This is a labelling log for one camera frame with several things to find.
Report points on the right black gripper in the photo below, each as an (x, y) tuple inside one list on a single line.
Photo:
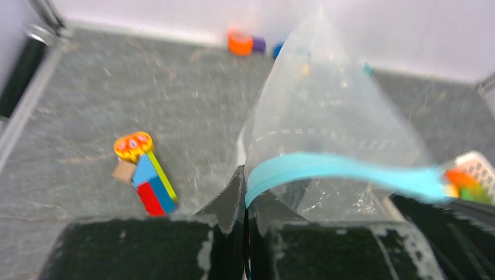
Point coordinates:
[(460, 233)]

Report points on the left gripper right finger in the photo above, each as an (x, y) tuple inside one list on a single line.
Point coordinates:
[(284, 245)]

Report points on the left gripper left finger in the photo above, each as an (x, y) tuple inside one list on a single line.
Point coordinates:
[(206, 245)]

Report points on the clear zip top bag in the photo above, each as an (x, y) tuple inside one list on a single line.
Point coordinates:
[(326, 141)]

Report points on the orange green mango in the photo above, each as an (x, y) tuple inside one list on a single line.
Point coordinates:
[(465, 187)]

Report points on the white perforated plastic basket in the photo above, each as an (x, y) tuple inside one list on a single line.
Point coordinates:
[(477, 166)]

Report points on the multicolour toy block stack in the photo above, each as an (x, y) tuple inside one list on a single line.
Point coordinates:
[(139, 166)]

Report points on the teal block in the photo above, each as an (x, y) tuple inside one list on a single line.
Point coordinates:
[(368, 70)]

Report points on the blue toy car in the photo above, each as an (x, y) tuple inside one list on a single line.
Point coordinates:
[(277, 48)]

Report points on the purple block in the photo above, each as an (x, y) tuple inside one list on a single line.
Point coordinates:
[(259, 45)]

